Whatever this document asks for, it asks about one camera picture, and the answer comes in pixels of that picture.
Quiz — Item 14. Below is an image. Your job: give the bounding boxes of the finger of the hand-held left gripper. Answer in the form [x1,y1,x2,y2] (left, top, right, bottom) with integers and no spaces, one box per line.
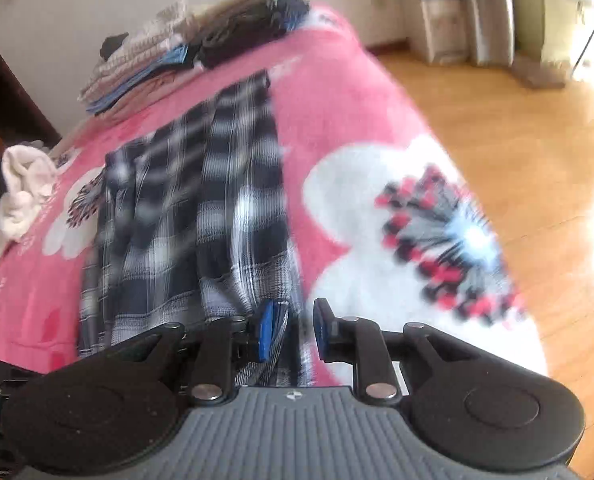
[0,357,45,387]

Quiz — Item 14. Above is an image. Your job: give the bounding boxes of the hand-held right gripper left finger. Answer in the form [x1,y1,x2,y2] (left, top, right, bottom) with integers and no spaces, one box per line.
[104,300,290,407]

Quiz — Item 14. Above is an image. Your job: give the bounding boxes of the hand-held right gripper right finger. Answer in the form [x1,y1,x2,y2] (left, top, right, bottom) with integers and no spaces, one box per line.
[312,297,484,407]

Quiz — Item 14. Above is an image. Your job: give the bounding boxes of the dark plaid pants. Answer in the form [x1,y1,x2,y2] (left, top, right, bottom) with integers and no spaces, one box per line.
[77,70,314,390]

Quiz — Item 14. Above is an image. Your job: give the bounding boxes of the stack of light folded clothes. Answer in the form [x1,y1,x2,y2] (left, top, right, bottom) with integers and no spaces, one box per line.
[79,0,204,122]

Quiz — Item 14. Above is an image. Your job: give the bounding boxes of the cream fleece garment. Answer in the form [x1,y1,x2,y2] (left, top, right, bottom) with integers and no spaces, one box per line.
[0,144,60,272]

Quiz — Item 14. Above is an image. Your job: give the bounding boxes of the pink floral blanket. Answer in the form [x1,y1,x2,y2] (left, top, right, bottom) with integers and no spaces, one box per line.
[0,2,552,392]

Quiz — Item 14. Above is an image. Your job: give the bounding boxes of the brown wooden cabinet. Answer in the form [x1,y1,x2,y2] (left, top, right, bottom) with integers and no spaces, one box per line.
[0,15,64,173]

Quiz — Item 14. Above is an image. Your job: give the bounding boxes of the white water dispenser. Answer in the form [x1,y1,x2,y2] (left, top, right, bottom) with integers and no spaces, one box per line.
[417,0,472,65]

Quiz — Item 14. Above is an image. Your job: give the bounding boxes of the brown floor mat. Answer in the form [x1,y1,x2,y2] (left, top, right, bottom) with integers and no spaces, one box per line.
[513,57,567,90]

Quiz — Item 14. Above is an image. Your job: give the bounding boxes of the beige curtain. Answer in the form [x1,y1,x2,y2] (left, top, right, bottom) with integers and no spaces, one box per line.
[463,0,517,67]

